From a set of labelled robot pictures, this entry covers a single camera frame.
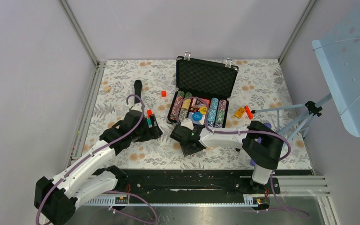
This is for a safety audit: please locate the blue small blind button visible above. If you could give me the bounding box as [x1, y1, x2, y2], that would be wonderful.
[192, 112, 203, 125]

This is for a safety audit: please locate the yellow big blind button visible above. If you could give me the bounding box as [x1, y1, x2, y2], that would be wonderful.
[199, 106, 208, 115]

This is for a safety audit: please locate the black poker case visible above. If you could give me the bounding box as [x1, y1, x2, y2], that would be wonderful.
[167, 51, 239, 128]

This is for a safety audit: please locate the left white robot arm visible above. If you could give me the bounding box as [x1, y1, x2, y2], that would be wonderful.
[34, 103, 151, 225]

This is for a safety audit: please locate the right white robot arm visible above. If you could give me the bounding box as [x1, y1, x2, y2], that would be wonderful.
[170, 119, 289, 193]

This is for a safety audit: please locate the black cylinder orange cap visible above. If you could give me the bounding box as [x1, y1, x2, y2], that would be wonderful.
[134, 80, 143, 104]

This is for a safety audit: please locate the yellow block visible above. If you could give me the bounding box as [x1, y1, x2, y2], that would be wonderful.
[234, 107, 246, 118]

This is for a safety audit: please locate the red lego piece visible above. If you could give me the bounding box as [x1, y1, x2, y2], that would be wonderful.
[244, 105, 254, 120]

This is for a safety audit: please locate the floral table mat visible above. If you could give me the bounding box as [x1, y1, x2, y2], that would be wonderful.
[78, 60, 313, 171]

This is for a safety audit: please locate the light blue music stand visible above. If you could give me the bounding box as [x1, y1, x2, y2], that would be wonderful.
[251, 0, 360, 139]

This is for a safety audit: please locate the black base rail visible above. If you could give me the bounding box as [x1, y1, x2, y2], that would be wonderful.
[93, 168, 282, 205]

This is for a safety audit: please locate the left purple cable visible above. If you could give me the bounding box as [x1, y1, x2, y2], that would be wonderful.
[35, 94, 159, 225]

